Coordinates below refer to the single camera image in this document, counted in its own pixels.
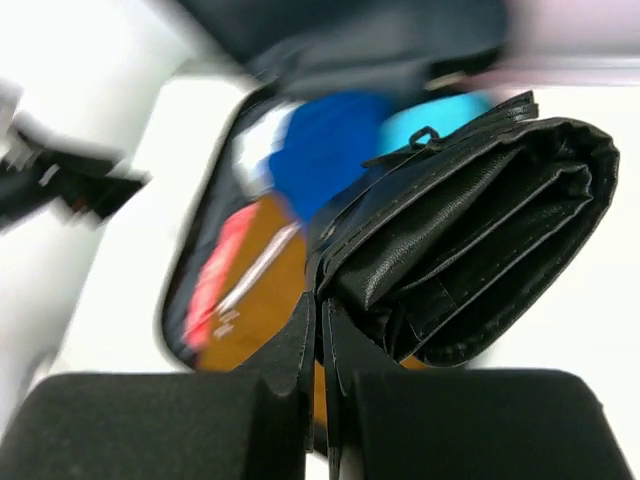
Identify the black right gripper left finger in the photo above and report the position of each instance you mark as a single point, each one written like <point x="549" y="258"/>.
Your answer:
<point x="251" y="423"/>

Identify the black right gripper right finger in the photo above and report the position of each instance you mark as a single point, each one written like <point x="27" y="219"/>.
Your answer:
<point x="389" y="422"/>

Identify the brown garment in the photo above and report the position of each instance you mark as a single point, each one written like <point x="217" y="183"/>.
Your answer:
<point x="261" y="291"/>

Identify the black leather pouch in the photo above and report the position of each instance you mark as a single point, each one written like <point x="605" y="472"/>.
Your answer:
<point x="443" y="244"/>

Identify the pink bear-print garment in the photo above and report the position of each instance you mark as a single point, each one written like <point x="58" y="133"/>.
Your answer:
<point x="214" y="273"/>

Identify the dark blue garment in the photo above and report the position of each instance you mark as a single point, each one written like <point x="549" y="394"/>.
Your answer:
<point x="327" y="141"/>

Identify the white cloth bundle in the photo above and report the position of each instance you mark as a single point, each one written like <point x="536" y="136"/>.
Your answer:
<point x="253" y="147"/>

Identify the turquoise shirt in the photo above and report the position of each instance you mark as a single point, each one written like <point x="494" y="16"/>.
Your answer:
<point x="444" y="115"/>

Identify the pink hard-shell suitcase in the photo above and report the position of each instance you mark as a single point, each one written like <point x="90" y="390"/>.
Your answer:
<point x="333" y="70"/>

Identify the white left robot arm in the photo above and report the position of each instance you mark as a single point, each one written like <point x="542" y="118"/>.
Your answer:
<point x="78" y="83"/>

